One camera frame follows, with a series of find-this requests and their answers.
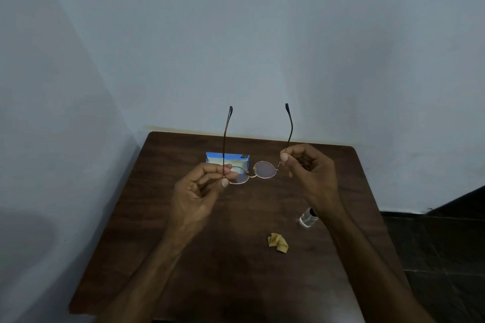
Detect dark wooden table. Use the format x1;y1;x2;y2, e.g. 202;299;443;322
68;131;411;323

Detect person's left hand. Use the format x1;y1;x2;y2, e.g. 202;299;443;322
167;163;239;239

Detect person's right forearm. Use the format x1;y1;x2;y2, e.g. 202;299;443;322
324;209;436;323

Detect person's left forearm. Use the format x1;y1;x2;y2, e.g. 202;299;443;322
93;224;194;323

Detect blue glasses case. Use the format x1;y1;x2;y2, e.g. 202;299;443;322
206;152;251;174

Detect round wire-frame eyeglasses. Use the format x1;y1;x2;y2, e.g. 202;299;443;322
222;103;294;185

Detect crumpled yellow cleaning cloth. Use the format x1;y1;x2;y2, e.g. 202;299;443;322
268;233;289;253

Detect person's right hand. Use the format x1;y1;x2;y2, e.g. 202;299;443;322
280;144;346;220

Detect small clear spray bottle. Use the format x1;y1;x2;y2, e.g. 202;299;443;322
299;208;318;229

